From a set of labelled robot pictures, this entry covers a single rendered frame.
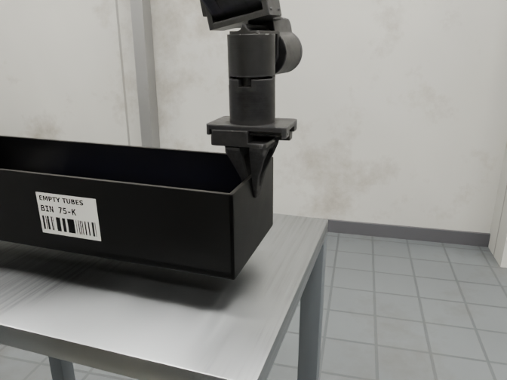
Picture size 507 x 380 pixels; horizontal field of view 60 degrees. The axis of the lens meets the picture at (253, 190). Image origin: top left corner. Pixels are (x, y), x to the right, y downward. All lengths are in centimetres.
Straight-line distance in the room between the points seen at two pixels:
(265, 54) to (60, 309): 40
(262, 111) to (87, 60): 262
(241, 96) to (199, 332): 28
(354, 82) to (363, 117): 20
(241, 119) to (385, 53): 209
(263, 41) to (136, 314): 36
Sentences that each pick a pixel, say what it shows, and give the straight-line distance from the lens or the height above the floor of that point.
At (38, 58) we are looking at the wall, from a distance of 331.
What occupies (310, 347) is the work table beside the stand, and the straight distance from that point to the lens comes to 94.
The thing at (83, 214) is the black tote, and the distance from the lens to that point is 62.
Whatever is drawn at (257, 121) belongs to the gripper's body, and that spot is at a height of 103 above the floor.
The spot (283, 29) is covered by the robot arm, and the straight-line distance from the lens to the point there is 61.
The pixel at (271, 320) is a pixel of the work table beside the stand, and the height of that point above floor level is 80.
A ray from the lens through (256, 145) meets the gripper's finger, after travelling 53.
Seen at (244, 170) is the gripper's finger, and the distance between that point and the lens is 55.
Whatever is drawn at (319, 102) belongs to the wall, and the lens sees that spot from 261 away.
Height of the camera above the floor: 111
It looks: 18 degrees down
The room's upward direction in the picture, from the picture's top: straight up
